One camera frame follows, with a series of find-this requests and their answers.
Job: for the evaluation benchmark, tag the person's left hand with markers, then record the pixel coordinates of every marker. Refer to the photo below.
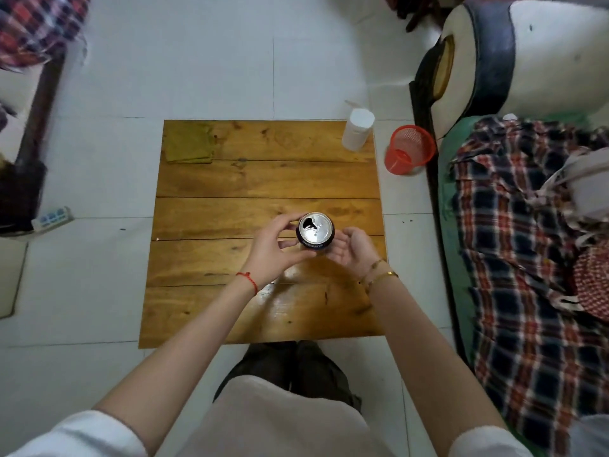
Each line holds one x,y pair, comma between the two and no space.
264,252

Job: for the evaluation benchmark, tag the person's right hand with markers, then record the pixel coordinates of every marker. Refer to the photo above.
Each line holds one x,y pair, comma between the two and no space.
357,252

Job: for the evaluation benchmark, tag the person's right thumb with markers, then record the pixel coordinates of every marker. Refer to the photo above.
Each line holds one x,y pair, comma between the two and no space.
350,232

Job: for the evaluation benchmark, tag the person's left thumb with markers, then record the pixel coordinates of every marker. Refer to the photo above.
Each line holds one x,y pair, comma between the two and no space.
288,243

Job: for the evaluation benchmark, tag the dark aluminium drink can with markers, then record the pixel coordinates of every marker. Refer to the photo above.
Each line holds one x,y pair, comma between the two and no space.
315,233

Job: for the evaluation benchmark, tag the person's right forearm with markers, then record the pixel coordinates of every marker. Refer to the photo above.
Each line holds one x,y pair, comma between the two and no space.
428,356

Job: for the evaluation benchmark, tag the person's left forearm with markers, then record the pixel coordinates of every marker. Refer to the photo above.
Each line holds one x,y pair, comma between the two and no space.
185,347

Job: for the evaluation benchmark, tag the red plastic mesh wastebasket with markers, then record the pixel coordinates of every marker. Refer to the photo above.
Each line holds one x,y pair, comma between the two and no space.
409,149

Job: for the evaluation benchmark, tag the white plastic bottle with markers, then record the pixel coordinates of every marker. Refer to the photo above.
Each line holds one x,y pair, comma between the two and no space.
357,130

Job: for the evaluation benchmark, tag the green bed sheet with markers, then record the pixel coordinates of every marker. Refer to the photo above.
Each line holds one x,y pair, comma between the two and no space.
449,199

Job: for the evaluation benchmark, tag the dark trousers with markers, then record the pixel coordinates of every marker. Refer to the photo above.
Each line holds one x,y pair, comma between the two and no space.
295,366

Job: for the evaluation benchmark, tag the olive green folded cloth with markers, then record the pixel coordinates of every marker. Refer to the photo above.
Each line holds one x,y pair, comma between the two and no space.
188,142

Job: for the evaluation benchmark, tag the red blue plaid blanket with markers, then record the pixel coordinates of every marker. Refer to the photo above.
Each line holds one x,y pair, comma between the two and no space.
518,280

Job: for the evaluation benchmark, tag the white shirt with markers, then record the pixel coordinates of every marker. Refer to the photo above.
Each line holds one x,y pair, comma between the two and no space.
276,423

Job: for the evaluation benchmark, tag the dark wooden chair legs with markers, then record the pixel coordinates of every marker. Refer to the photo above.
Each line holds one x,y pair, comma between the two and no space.
418,9

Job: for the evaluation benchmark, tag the white power strip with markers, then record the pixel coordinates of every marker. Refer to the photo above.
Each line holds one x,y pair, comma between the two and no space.
52,218

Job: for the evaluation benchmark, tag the white grey garment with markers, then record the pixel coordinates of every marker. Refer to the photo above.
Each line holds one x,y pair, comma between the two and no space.
590,183

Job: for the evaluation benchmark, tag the red white patterned cloth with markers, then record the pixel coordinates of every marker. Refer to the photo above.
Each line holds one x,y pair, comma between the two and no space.
594,280

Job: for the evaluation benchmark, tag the white grey bolster pillow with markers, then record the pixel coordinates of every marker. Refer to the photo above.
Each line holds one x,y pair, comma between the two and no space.
547,57

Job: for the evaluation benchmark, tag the white flat board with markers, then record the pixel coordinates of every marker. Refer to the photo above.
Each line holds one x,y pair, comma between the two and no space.
12,276

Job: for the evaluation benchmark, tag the red plaid cloth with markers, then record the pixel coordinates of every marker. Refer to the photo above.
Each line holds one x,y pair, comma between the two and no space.
33,26

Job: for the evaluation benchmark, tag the dark wooden bed frame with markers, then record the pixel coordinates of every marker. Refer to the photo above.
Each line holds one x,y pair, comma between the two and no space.
421,118

